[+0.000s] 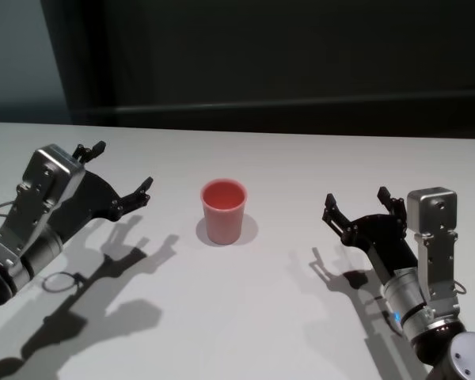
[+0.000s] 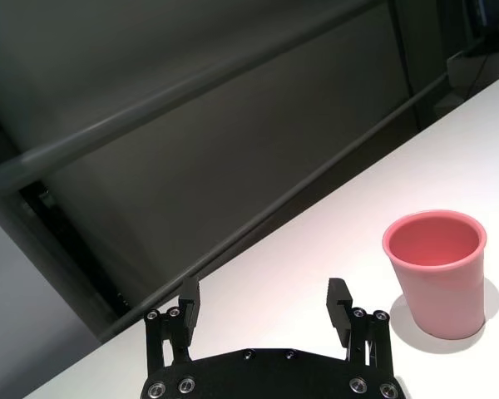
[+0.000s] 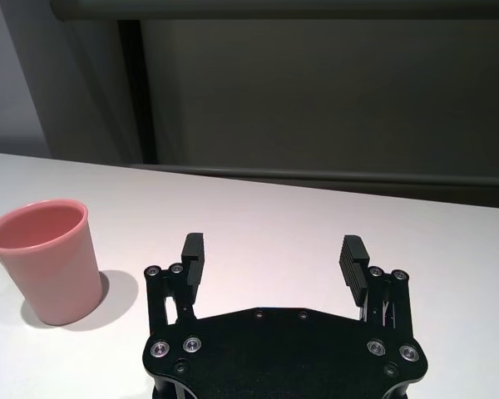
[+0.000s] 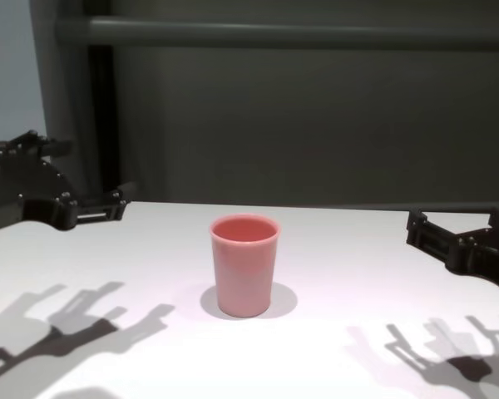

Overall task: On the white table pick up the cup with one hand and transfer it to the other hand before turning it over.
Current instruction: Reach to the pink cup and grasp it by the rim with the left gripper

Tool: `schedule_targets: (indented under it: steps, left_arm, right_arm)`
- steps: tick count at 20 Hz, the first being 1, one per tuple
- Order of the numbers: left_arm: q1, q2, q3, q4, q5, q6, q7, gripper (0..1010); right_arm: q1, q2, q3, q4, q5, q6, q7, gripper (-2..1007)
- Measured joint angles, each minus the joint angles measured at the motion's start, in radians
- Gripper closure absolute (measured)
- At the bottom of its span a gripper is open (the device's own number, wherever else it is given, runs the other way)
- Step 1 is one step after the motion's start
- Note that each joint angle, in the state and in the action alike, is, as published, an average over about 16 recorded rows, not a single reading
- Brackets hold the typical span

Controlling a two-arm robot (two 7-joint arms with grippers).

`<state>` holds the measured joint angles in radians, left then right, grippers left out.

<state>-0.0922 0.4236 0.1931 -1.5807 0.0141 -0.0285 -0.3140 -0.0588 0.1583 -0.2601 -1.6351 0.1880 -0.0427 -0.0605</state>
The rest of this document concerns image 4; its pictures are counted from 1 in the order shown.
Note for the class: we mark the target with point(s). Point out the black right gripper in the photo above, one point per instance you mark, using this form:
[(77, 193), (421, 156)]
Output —
[(486, 257)]

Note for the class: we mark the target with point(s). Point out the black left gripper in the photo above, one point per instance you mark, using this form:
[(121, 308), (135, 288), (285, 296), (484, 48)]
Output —
[(29, 187)]

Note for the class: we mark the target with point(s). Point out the pink plastic cup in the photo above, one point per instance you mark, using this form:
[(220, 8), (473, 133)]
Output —
[(243, 274)]

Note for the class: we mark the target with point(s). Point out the thick grey horizontal bar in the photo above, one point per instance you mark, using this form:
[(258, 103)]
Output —
[(274, 31)]

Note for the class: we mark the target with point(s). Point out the black vertical post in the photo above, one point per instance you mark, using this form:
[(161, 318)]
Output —
[(102, 124)]

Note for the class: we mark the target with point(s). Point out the grey frame upright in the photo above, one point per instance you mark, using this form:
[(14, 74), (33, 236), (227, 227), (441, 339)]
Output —
[(66, 104)]

